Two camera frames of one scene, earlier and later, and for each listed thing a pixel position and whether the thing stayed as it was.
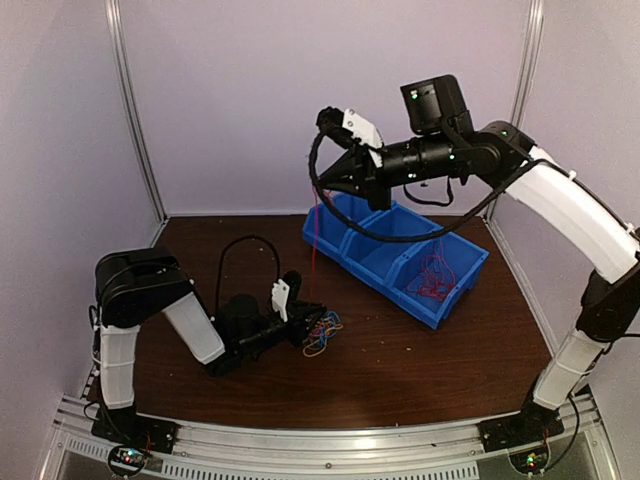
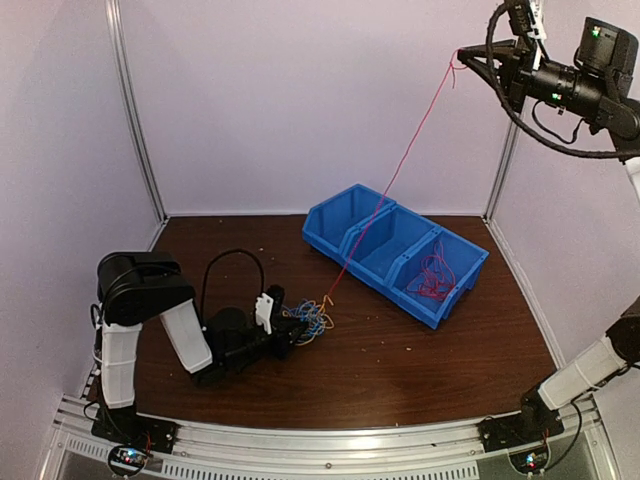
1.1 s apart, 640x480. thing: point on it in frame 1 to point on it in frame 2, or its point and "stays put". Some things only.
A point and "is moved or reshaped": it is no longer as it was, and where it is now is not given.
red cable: x=315 y=238 to x=458 y=62
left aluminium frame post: x=115 y=24 stays put
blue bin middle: x=378 y=257 stays put
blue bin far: x=326 y=229 stays put
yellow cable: x=318 y=341 is moved or reshaped
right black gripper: x=358 y=165 to x=512 y=76
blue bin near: x=432 y=278 stays put
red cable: x=437 y=279 stays put
